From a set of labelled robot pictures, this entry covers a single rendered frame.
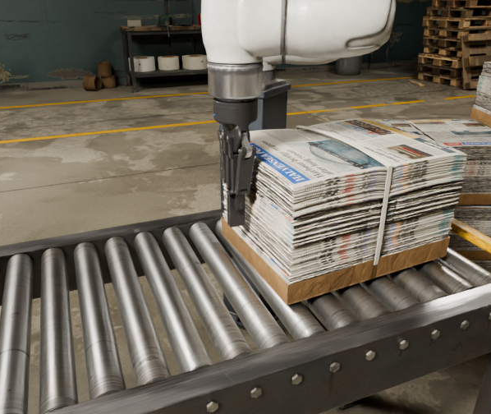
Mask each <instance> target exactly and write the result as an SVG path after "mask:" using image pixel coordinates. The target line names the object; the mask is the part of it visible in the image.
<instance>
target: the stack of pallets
mask: <svg viewBox="0 0 491 414"><path fill-rule="evenodd" d="M443 1H447V5H446V6H443ZM490 4H491V0H433V1H432V6H431V7H427V9H426V10H427V14H426V16H423V23H422V26H423V27H424V33H423V37H424V38H423V43H422V44H423V45H424V52H423V53H419V56H418V57H419V58H418V63H417V70H416V71H417V72H418V74H419V76H418V79H417V80H419V81H427V80H433V81H432V83H436V84H444V83H450V86H452V87H458V86H462V84H461V82H462V81H463V77H462V75H461V71H463V68H461V58H462V55H461V51H462V47H461V39H460V36H462V35H467V34H478V33H479V30H482V34H483V33H491V6H490ZM438 10H439V11H443V13H442V15H437V11H438ZM460 11H461V15H460ZM482 11H486V12H485V15H482V14H481V13H482ZM434 21H439V23H438V24H436V25H433V23H434ZM455 21H459V23H457V24H454V22H455ZM475 21H481V24H476V23H475ZM434 30H439V34H434ZM457 31H458V33H457ZM434 39H438V43H434ZM434 48H436V49H439V51H437V52H433V50H434ZM429 58H433V59H434V60H429ZM428 60H429V61H428ZM427 67H432V69H427ZM428 76H433V77H428ZM445 79H447V80H445Z"/></svg>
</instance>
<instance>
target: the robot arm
mask: <svg viewBox="0 0 491 414"><path fill-rule="evenodd" d="M396 8H397V4H396V0H201V28H202V36H203V42H204V46H205V49H206V53H207V60H208V64H207V68H208V82H209V94H210V95H211V96H212V97H214V98H213V119H214V120H215V121H216V122H219V123H222V125H223V129H222V130H218V132H217V134H218V140H219V146H220V154H221V164H222V172H223V182H224V183H226V188H227V224H228V225H229V226H230V228H233V227H237V226H241V225H245V194H249V193H250V184H251V178H252V170H253V163H254V157H255V154H256V147H255V145H254V146H250V131H249V125H250V124H251V123H252V122H255V121H256V120H257V118H258V99H257V98H256V97H259V96H260V95H261V94H262V91H265V90H267V89H270V88H273V87H276V86H279V85H285V84H286V80H284V79H280V78H277V77H276V76H275V65H278V64H282V63H286V64H294V65H319V64H325V63H329V62H333V61H336V60H338V59H339V58H350V57H355V56H360V55H363V54H367V53H371V52H373V51H375V50H377V49H379V48H380V47H381V46H382V45H383V44H385V43H386V42H387V41H388V39H389V38H390V35H391V32H392V27H393V22H394V18H395V14H396Z"/></svg>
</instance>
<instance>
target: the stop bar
mask: <svg viewBox="0 0 491 414"><path fill-rule="evenodd" d="M451 224H452V225H451V228H452V229H450V231H452V232H454V233H455V234H457V235H459V236H460V237H463V238H465V239H466V240H467V241H469V242H471V243H473V244H475V245H477V246H478V247H480V248H482V249H483V250H485V251H487V252H488V253H490V254H491V237H488V236H486V235H485V234H483V233H482V232H479V231H477V230H475V229H473V228H472V227H470V226H468V225H466V224H464V223H463V222H461V221H459V220H457V219H453V220H452V222H451Z"/></svg>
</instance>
